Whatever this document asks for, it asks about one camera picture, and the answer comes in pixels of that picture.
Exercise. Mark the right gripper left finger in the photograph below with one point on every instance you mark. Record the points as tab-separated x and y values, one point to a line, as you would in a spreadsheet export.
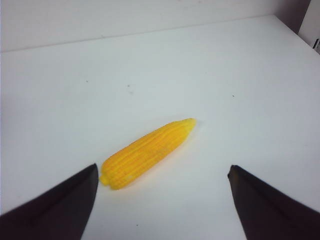
61	213

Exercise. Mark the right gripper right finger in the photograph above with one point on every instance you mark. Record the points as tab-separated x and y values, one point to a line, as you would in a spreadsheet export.
266	213

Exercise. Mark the yellow corn cob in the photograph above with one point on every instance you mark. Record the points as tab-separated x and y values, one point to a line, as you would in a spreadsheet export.
125	166

